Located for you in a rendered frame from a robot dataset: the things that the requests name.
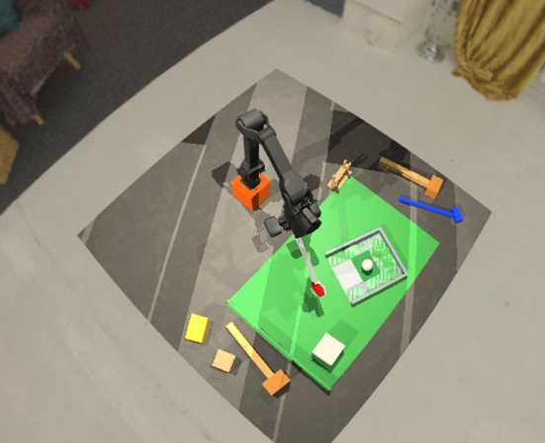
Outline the white square block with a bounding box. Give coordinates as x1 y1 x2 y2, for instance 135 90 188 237
312 334 345 365

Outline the white golf ball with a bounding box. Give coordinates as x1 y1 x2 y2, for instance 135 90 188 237
362 260 373 271

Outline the blue golf putter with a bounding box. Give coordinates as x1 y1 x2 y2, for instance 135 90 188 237
398 197 462 223

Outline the orange mallet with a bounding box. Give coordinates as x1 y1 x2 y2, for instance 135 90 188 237
226 322 291 396
379 157 443 200

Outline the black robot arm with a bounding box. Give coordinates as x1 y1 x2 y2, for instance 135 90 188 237
235 109 322 238

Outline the green rectangular mat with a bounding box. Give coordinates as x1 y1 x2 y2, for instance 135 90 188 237
230 175 439 387

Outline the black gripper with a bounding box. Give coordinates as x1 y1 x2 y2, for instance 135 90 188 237
264 201 322 237

